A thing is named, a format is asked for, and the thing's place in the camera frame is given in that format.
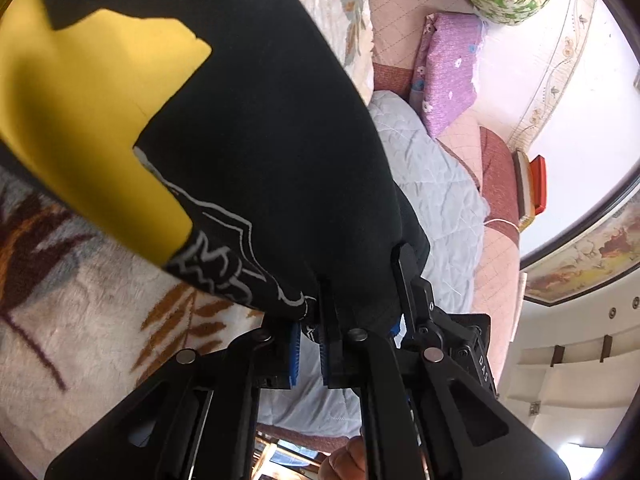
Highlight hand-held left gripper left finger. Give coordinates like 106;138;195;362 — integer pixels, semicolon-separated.
44;317;302;480

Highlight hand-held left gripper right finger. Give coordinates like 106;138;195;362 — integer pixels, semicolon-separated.
318;276;572;480

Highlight black pants with yellow patch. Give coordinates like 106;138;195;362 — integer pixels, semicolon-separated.
0;0;432;328

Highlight person's right hand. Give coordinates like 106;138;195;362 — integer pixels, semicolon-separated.
319;437;367;480

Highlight grey quilted blanket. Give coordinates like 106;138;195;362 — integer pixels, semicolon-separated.
257;90;490;427

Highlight beige book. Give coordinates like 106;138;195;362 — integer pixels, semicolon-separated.
513;151;534;233

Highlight pink padded headboard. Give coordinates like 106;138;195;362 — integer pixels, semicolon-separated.
472;126;527;361

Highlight red book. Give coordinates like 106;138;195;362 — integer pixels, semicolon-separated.
529;155;549;217

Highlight purple floral pillow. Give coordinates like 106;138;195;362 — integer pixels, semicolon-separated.
409;11;487;142

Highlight leaf print fleece blanket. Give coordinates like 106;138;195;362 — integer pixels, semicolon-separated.
0;0;377;467

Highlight white cord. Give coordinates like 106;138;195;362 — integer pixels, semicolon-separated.
484;216;522;233

